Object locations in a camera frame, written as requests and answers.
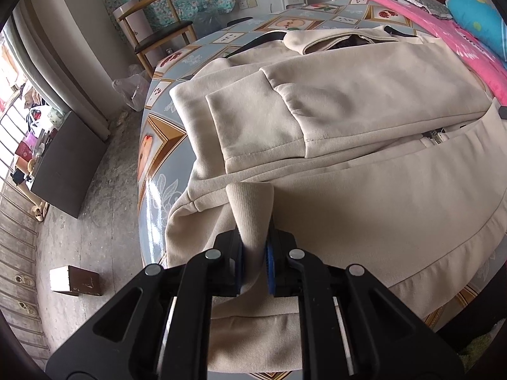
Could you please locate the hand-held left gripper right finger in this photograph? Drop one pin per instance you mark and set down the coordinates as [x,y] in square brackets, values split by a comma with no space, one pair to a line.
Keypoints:
[273,263]

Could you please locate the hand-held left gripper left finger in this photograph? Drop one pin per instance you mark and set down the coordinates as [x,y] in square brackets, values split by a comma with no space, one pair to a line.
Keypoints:
[227,261]

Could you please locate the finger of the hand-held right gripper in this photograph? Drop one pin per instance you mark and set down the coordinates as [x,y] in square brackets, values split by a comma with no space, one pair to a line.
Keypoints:
[503,112]

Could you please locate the beige zip jacket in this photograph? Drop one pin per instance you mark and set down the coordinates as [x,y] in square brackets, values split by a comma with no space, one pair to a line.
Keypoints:
[376,213]

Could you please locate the pink floral blanket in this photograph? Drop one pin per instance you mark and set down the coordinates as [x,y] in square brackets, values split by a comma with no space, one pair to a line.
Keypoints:
[467,43]

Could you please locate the blue dotted pillow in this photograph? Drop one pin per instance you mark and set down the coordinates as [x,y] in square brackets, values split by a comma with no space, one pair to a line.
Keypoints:
[479,19]

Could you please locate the grey lace cloth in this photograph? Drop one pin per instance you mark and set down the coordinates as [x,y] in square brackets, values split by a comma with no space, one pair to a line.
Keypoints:
[420,2]

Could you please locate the patterned grey tablecloth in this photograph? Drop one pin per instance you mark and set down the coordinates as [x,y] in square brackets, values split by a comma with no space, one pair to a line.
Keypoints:
[166,134]

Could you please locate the brown cardboard box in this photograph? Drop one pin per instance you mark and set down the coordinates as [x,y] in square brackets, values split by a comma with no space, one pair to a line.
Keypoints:
[83,281]

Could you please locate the person's black trouser legs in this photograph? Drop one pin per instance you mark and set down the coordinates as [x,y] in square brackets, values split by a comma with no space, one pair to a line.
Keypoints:
[483,297]

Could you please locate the dark low cabinet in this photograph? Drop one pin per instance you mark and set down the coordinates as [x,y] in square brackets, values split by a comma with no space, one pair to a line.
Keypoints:
[67,166]

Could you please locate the clear plastic bag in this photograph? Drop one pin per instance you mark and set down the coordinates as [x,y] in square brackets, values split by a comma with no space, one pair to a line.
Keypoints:
[132,93]

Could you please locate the beige sandal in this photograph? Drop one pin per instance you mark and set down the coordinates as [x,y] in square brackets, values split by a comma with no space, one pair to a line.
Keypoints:
[39,211]

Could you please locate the metal window railing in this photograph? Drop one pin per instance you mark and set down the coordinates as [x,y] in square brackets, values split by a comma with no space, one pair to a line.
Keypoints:
[12,213]

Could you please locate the green fluffy cloth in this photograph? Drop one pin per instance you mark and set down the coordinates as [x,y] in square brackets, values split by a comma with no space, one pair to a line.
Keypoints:
[481,350]

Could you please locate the red box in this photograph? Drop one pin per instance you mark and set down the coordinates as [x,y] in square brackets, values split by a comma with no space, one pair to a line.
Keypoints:
[23,150]

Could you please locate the white plastic bag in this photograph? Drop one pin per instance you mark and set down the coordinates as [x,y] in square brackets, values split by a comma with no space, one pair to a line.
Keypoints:
[43,118]

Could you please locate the wooden chair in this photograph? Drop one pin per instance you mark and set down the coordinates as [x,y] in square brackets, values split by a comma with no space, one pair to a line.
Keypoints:
[162,35]

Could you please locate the white water dispenser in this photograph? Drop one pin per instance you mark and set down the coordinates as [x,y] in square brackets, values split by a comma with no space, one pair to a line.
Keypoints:
[289,3]

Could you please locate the white cylindrical bin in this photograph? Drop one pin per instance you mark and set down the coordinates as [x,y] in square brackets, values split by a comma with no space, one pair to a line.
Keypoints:
[132,18]

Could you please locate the grey curtain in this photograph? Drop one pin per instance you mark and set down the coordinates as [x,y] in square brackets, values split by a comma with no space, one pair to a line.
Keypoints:
[63,47]

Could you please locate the wall socket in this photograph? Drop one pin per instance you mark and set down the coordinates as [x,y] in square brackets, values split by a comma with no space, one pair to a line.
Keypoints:
[247,4]

